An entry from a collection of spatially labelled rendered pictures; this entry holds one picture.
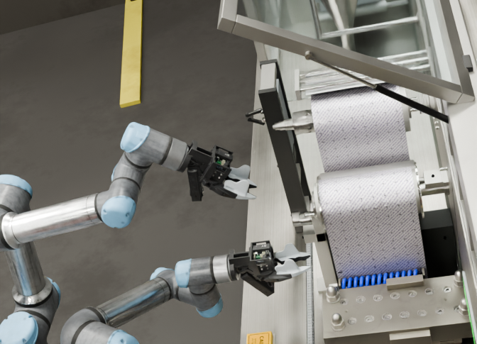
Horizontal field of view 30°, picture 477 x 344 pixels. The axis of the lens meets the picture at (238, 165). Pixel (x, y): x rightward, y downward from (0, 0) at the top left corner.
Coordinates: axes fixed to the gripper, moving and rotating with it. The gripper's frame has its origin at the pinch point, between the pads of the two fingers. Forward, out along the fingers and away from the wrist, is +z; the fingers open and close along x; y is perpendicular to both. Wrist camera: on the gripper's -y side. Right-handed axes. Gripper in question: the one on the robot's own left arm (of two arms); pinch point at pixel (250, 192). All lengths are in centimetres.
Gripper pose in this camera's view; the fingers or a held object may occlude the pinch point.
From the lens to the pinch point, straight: 227.7
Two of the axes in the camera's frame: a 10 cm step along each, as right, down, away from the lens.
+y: 4.5, -6.7, -5.9
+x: 0.5, -6.4, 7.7
